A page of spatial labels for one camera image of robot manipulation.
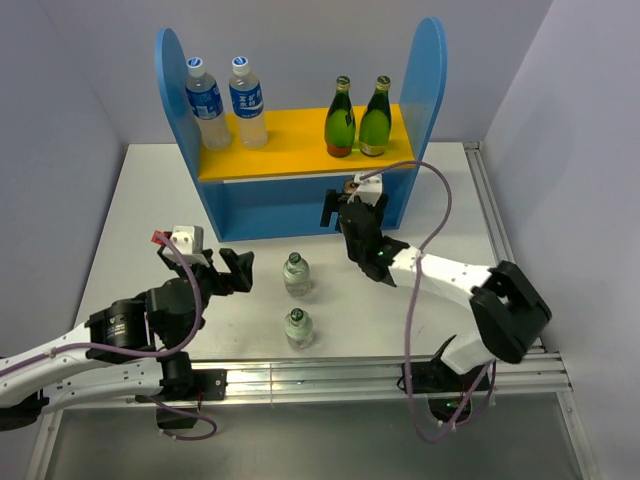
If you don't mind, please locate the right plastic water bottle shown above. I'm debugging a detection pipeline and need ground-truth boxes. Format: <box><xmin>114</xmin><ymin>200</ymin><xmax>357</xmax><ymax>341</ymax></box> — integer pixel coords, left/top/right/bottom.
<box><xmin>229</xmin><ymin>56</ymin><xmax>268</xmax><ymax>150</ymax></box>

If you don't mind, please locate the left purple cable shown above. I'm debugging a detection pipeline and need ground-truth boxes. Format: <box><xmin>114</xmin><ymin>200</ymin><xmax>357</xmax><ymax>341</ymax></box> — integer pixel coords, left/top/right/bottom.
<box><xmin>0</xmin><ymin>234</ymin><xmax>220</xmax><ymax>442</ymax></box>

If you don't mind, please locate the aluminium rail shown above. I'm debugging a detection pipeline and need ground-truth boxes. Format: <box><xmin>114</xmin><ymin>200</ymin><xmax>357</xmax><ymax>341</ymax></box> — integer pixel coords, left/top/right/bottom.
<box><xmin>463</xmin><ymin>142</ymin><xmax>516</xmax><ymax>263</ymax></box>
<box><xmin>44</xmin><ymin>352</ymin><xmax>574</xmax><ymax>409</ymax></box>

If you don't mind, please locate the clear glass bottle front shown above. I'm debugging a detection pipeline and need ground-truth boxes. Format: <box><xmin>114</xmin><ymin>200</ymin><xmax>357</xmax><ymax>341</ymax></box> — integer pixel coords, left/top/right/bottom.
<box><xmin>285</xmin><ymin>308</ymin><xmax>314</xmax><ymax>349</ymax></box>

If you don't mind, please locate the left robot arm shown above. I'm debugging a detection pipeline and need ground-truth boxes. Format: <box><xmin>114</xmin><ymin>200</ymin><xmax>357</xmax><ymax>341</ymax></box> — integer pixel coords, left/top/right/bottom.
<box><xmin>1</xmin><ymin>246</ymin><xmax>255</xmax><ymax>431</ymax></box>

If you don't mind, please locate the clear glass bottle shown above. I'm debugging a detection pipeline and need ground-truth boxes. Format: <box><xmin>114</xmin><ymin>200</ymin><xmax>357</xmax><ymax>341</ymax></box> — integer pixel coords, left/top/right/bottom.
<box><xmin>282</xmin><ymin>252</ymin><xmax>311</xmax><ymax>296</ymax></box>
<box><xmin>285</xmin><ymin>308</ymin><xmax>314</xmax><ymax>349</ymax></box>

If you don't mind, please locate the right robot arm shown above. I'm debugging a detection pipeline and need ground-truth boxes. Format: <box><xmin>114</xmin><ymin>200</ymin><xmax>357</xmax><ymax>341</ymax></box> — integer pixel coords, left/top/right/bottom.
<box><xmin>320</xmin><ymin>189</ymin><xmax>552</xmax><ymax>393</ymax></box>

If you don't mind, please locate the aluminium rail front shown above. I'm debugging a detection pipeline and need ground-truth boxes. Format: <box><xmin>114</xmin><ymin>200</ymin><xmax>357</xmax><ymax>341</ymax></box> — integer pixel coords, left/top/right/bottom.
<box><xmin>44</xmin><ymin>352</ymin><xmax>574</xmax><ymax>409</ymax></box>

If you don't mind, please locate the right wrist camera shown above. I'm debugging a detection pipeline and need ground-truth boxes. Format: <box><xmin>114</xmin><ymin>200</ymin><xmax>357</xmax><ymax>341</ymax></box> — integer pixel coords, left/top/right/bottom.
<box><xmin>352</xmin><ymin>171</ymin><xmax>383</xmax><ymax>205</ymax></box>

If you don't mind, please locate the energy drink can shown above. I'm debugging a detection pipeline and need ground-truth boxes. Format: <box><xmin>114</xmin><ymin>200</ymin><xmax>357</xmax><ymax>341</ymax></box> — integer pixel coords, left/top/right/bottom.
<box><xmin>343</xmin><ymin>180</ymin><xmax>358</xmax><ymax>195</ymax></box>

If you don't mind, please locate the purple cable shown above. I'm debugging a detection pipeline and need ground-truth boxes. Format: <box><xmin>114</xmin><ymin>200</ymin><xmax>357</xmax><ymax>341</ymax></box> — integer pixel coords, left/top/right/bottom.
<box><xmin>0</xmin><ymin>234</ymin><xmax>220</xmax><ymax>442</ymax></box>
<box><xmin>359</xmin><ymin>160</ymin><xmax>496</xmax><ymax>445</ymax></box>

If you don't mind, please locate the blue and yellow shelf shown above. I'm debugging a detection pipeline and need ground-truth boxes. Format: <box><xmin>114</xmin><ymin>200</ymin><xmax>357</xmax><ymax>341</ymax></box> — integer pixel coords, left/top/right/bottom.
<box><xmin>155</xmin><ymin>17</ymin><xmax>448</xmax><ymax>242</ymax></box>

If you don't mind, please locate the left plastic water bottle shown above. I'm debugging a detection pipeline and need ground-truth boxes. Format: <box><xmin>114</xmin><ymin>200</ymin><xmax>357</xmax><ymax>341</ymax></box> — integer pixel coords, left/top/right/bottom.
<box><xmin>185</xmin><ymin>57</ymin><xmax>231</xmax><ymax>151</ymax></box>

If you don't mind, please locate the aluminium rail right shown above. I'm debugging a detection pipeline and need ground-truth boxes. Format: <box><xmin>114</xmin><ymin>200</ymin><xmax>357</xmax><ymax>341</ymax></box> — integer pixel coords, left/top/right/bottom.
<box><xmin>463</xmin><ymin>142</ymin><xmax>516</xmax><ymax>263</ymax></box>

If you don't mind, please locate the plastic water bottle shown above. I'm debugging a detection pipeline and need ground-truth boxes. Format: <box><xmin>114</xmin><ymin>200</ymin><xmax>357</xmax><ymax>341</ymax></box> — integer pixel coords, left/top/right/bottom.
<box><xmin>229</xmin><ymin>56</ymin><xmax>268</xmax><ymax>150</ymax></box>
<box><xmin>185</xmin><ymin>57</ymin><xmax>231</xmax><ymax>151</ymax></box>

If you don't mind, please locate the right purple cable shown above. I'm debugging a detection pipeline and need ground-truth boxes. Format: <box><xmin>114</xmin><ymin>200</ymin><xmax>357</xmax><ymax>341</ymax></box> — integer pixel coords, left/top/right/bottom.
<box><xmin>359</xmin><ymin>160</ymin><xmax>496</xmax><ymax>445</ymax></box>

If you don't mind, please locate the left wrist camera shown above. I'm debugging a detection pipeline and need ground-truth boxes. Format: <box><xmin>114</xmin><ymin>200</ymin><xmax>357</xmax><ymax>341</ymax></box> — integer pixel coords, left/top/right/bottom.
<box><xmin>152</xmin><ymin>225</ymin><xmax>207</xmax><ymax>265</ymax></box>

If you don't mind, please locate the green glass bottle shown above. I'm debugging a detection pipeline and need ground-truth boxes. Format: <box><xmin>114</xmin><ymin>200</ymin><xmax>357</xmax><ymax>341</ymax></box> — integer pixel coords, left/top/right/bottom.
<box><xmin>359</xmin><ymin>75</ymin><xmax>392</xmax><ymax>157</ymax></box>
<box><xmin>324</xmin><ymin>76</ymin><xmax>356</xmax><ymax>158</ymax></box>

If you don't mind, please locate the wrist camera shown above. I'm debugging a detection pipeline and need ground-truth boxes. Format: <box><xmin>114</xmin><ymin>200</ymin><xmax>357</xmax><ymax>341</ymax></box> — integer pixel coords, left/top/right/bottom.
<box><xmin>152</xmin><ymin>225</ymin><xmax>207</xmax><ymax>265</ymax></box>
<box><xmin>352</xmin><ymin>171</ymin><xmax>383</xmax><ymax>205</ymax></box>

